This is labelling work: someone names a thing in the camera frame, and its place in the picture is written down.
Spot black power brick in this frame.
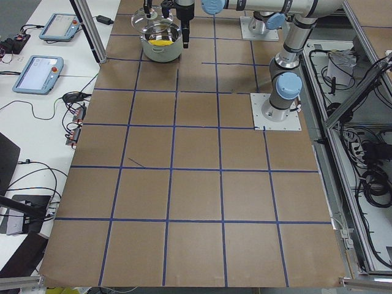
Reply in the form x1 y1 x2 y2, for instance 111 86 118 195
96 15 114 25

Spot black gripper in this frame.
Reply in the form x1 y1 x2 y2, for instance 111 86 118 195
161 0 195 49
143 0 169 18

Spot aluminium frame post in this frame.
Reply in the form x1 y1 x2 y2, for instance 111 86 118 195
69 0 107 64

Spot aluminium frame rail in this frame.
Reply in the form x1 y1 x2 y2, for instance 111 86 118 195
325 1 391 129

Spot teach pendant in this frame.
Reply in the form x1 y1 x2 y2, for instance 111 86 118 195
12 55 64 95
39 13 80 42

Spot coiled black cables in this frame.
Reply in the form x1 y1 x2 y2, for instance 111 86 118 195
339 128 392 212

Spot yellow corn cob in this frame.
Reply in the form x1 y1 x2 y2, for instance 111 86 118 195
148 39 173 47

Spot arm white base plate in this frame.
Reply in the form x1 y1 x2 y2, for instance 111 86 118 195
240 17 279 42
250 93 302 131

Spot pale green cooking pot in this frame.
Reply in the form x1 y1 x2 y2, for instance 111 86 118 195
140 21 183 63

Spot upper teach pendant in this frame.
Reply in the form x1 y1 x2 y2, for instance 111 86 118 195
39 13 80 42

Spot lower teach pendant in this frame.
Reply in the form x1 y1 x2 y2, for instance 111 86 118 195
12 55 64 95

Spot glass pot lid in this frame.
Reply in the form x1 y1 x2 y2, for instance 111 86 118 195
130 6 173 34

